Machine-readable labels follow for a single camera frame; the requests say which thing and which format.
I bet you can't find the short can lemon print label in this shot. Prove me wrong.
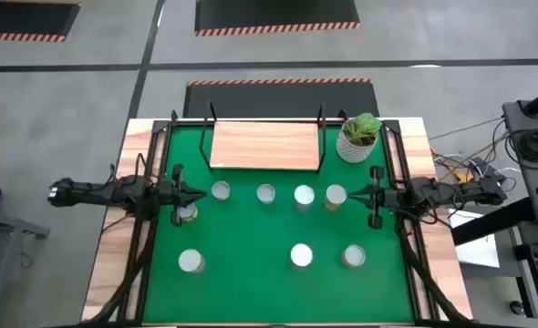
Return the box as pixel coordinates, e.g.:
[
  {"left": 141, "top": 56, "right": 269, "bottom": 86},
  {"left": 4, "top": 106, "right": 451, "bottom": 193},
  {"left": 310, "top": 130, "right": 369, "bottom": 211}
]
[{"left": 180, "top": 203, "right": 200, "bottom": 223}]

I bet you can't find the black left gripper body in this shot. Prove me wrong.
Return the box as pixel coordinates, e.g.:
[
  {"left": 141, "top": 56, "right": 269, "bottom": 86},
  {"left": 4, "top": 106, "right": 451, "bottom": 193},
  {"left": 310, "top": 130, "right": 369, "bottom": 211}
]
[{"left": 157, "top": 164, "right": 186, "bottom": 228}]

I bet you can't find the black striped-edge floor mat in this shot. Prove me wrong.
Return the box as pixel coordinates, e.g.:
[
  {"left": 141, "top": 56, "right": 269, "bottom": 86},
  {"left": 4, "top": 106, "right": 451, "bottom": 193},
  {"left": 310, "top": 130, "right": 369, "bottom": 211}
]
[
  {"left": 182, "top": 77, "right": 381, "bottom": 120},
  {"left": 194, "top": 0, "right": 361, "bottom": 37},
  {"left": 0, "top": 1, "right": 81, "bottom": 44}
]

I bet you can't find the grey metal side table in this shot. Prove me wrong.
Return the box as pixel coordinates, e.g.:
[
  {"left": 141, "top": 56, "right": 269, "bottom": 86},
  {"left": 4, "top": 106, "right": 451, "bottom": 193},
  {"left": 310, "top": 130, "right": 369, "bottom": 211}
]
[{"left": 0, "top": 203, "right": 51, "bottom": 328}]

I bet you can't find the black aluminium rig frame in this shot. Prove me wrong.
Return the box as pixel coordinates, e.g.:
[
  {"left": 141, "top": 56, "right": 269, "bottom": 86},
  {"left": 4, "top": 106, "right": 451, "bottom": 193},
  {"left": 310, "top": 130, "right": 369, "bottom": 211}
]
[{"left": 84, "top": 108, "right": 475, "bottom": 328}]

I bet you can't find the coiled black cable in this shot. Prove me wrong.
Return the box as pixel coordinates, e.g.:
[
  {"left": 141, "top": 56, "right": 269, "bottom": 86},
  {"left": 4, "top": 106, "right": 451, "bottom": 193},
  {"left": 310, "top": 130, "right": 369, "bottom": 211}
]
[{"left": 504, "top": 128, "right": 538, "bottom": 170}]

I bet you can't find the tall tin can silver lid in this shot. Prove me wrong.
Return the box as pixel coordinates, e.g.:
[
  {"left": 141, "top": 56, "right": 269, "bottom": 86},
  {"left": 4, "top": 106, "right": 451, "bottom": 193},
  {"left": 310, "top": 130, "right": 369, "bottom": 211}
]
[{"left": 289, "top": 242, "right": 315, "bottom": 269}]

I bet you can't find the grey equipment stand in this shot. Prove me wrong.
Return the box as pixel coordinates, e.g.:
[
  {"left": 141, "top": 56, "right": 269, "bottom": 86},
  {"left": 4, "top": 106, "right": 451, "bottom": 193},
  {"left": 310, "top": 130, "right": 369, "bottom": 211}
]
[{"left": 501, "top": 99, "right": 538, "bottom": 227}]

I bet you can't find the succulent in white patterned pot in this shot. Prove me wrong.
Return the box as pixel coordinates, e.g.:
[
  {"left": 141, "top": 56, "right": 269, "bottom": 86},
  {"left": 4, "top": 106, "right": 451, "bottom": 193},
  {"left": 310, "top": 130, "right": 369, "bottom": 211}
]
[{"left": 336, "top": 112, "right": 383, "bottom": 164}]

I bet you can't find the short can orange patterned label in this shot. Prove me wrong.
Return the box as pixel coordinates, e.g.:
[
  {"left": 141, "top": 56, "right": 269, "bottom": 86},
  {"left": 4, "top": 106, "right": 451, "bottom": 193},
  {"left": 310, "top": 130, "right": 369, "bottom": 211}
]
[{"left": 341, "top": 244, "right": 367, "bottom": 269}]

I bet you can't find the black stand leg beam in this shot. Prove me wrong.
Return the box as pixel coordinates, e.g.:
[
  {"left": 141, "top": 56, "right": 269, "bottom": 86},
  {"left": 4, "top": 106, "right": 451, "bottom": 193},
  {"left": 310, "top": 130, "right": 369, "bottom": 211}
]
[{"left": 450, "top": 196, "right": 533, "bottom": 247}]

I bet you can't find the yellow cable connector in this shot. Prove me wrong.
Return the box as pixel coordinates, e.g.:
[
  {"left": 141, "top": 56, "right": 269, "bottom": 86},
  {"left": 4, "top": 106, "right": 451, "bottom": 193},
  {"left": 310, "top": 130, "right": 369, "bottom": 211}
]
[{"left": 450, "top": 163, "right": 475, "bottom": 184}]

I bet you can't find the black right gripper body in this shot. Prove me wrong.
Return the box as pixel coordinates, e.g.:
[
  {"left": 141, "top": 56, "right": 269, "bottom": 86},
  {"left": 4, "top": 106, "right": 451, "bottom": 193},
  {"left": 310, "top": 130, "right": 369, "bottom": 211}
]
[{"left": 368, "top": 166, "right": 400, "bottom": 231}]

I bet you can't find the green table mat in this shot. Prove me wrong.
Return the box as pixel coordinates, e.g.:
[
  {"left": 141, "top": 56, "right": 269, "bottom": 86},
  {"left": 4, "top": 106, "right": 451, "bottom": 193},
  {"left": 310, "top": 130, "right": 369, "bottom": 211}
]
[{"left": 141, "top": 125, "right": 416, "bottom": 325}]

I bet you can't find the tall Pears can green label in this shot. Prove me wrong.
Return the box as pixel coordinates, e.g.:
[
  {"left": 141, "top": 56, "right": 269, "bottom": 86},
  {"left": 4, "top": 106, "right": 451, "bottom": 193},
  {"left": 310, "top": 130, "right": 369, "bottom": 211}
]
[{"left": 293, "top": 184, "right": 316, "bottom": 210}]

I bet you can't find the short can yellow green label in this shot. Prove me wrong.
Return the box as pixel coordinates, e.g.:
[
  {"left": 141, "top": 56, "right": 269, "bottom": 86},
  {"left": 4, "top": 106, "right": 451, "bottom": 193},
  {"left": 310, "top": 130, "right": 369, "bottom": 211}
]
[{"left": 211, "top": 180, "right": 232, "bottom": 201}]

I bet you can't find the white paper sheet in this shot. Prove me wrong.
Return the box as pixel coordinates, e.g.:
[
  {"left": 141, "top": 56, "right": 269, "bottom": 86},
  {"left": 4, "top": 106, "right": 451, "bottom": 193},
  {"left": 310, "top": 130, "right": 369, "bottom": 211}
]
[{"left": 446, "top": 210, "right": 502, "bottom": 269}]

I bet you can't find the tall Cherries can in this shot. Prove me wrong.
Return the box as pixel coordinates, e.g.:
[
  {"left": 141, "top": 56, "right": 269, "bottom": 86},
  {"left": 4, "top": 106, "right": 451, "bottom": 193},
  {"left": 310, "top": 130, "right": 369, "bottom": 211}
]
[{"left": 177, "top": 248, "right": 206, "bottom": 274}]

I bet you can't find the black power adapter block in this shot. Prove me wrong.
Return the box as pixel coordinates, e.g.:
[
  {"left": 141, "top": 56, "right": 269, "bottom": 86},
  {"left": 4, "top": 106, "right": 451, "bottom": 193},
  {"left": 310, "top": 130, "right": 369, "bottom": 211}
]
[{"left": 471, "top": 157, "right": 502, "bottom": 183}]

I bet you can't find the wooden tray with black rails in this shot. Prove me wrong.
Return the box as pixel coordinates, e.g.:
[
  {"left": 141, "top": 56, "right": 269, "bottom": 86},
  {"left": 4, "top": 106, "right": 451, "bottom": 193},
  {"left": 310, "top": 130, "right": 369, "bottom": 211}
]
[{"left": 199, "top": 101, "right": 328, "bottom": 175}]

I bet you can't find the tall Pineapple can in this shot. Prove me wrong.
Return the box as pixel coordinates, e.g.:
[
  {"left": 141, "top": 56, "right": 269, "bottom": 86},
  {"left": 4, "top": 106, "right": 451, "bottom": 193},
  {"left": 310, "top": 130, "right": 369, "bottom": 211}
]
[{"left": 323, "top": 183, "right": 348, "bottom": 212}]

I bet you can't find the short can white red label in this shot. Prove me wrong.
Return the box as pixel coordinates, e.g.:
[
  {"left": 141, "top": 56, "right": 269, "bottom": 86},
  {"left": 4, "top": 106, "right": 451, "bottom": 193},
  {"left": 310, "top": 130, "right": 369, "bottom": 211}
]
[{"left": 255, "top": 183, "right": 277, "bottom": 205}]

